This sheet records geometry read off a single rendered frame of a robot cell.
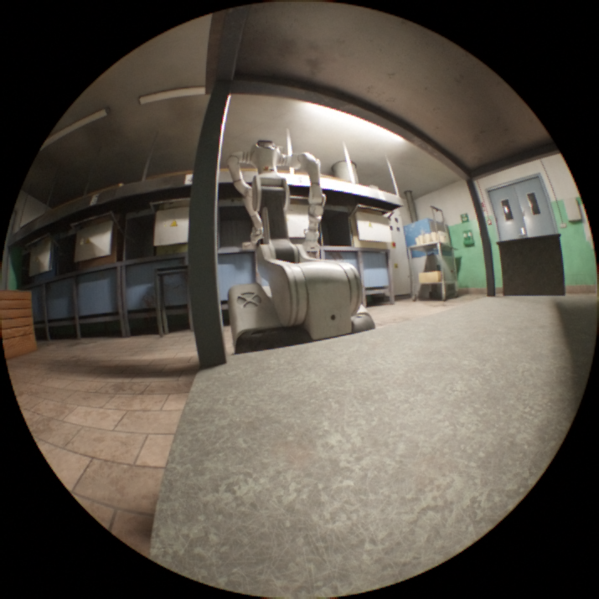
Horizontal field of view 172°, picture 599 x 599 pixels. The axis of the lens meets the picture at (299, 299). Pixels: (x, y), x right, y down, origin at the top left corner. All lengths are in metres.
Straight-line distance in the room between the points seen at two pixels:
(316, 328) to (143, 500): 0.56
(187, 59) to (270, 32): 1.90
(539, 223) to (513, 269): 3.36
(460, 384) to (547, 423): 0.09
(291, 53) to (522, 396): 0.65
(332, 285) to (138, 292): 2.21
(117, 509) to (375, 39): 1.00
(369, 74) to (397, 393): 0.65
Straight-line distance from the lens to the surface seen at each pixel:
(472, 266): 4.76
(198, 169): 0.34
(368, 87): 0.66
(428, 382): 0.19
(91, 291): 2.90
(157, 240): 2.27
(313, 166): 1.24
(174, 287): 2.31
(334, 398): 0.17
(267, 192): 1.17
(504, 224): 4.65
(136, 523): 0.41
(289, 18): 0.55
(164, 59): 2.46
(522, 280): 1.26
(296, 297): 0.51
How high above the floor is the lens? 0.31
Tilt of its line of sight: 2 degrees down
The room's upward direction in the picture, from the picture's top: 5 degrees counter-clockwise
